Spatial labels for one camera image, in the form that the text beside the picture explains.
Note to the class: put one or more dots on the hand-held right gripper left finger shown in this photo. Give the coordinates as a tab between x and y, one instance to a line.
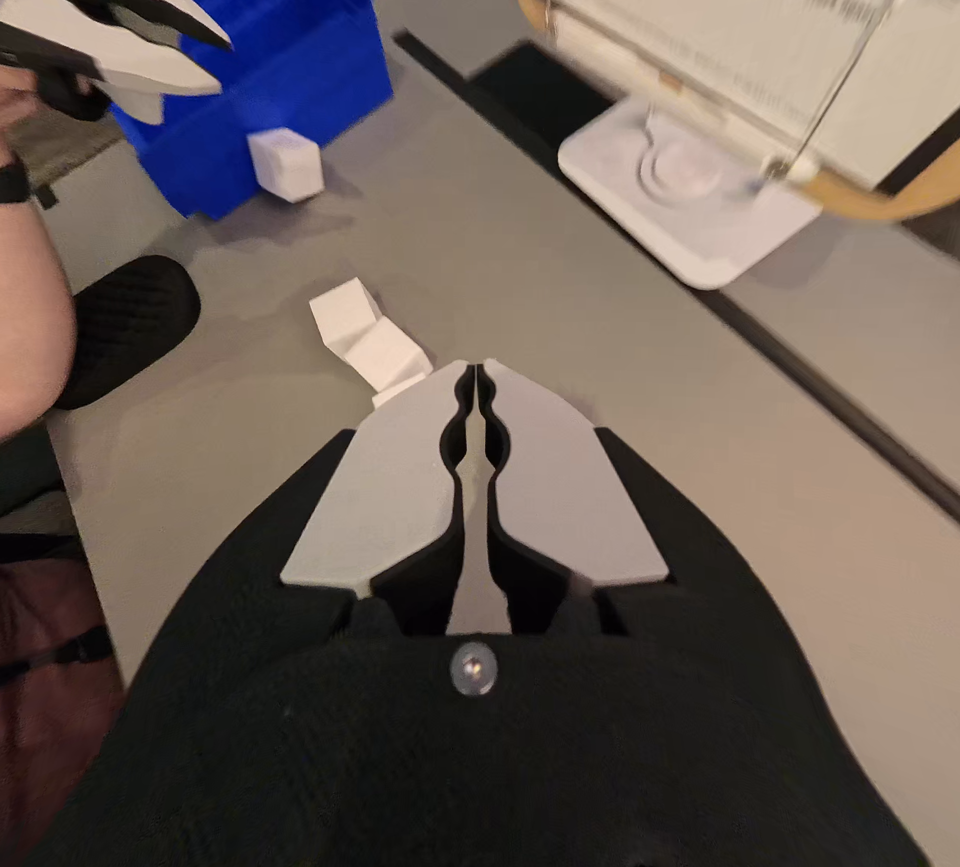
382	499

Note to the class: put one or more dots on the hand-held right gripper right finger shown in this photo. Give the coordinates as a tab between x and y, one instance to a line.
577	499

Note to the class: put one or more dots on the white hard foam cube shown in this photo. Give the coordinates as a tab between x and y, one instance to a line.
341	312
397	391
289	162
390	357

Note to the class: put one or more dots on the person's left forearm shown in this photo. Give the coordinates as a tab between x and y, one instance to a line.
30	319

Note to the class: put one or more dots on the person's left hand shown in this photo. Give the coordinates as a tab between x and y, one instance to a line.
15	106

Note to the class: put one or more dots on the black wrist watch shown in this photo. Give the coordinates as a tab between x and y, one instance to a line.
13	181

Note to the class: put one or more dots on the small black block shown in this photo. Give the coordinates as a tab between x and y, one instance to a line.
46	198

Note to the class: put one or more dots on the blue plastic bin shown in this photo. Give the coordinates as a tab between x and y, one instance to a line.
285	64

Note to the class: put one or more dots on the black padded wrist rest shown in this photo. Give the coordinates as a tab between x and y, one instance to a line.
127	327

